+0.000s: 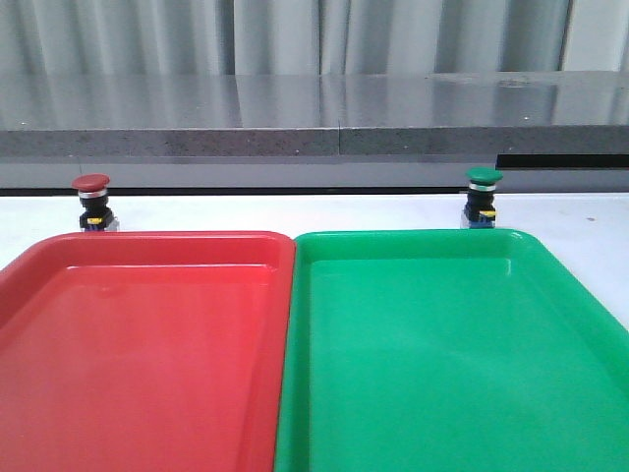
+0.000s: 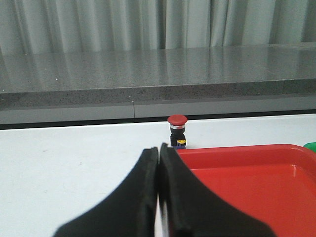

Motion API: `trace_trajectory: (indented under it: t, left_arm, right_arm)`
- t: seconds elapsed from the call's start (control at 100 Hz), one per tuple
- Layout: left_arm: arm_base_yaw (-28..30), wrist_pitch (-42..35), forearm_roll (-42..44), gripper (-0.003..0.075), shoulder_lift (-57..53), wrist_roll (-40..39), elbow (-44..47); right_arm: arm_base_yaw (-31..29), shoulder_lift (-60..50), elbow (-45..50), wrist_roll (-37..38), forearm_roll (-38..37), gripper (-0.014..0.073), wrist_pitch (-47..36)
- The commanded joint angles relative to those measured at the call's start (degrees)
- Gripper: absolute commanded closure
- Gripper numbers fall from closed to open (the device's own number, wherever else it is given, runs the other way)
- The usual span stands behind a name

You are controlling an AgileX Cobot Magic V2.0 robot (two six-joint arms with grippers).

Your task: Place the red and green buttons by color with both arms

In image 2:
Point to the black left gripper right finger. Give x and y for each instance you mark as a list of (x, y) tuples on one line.
[(190, 209)]

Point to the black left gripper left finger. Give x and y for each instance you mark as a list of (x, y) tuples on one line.
[(129, 211)]

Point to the red mushroom push button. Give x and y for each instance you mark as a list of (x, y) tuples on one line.
[(177, 129)]

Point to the red plastic tray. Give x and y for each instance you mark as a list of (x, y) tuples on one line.
[(275, 184)]

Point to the green plastic tray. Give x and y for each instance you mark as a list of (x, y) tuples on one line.
[(311, 146)]

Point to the grey stone counter ledge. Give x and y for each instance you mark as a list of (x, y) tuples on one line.
[(56, 87)]

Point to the white pleated curtain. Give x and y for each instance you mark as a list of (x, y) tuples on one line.
[(42, 26)]

